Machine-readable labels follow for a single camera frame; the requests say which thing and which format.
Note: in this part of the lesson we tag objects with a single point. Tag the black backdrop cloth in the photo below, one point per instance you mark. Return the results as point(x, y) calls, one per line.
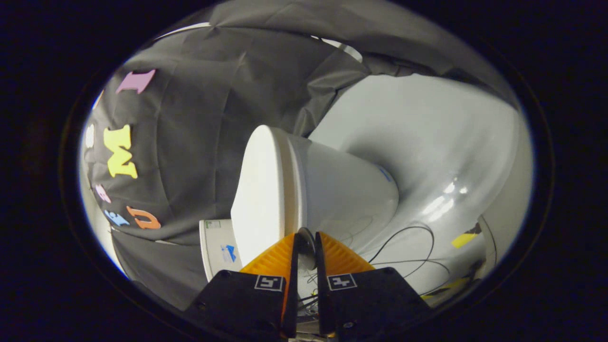
point(190, 118)

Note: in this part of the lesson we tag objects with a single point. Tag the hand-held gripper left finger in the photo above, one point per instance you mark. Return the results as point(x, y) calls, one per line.
point(290, 294)

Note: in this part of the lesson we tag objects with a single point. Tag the yellow tape strip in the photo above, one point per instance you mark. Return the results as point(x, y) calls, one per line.
point(451, 283)
point(463, 240)

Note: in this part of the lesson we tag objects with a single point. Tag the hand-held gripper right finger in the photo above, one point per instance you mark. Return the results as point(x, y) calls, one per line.
point(323, 294)

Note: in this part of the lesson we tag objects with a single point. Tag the white toilet tank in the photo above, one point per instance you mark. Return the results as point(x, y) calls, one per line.
point(213, 251)

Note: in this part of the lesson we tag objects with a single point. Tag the white toilet bowl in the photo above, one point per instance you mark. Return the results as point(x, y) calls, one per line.
point(346, 190)

